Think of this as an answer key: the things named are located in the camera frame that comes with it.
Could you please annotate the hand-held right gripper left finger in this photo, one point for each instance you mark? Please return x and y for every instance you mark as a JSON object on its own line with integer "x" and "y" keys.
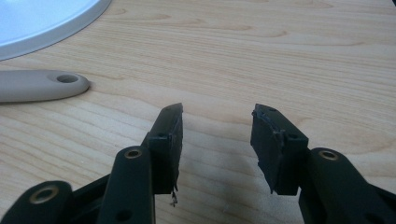
{"x": 163, "y": 149}

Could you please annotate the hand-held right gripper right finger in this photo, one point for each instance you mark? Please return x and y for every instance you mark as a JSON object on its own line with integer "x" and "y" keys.
{"x": 274, "y": 149}

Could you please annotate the white round plate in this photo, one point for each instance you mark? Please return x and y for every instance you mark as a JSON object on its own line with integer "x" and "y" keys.
{"x": 37, "y": 21}

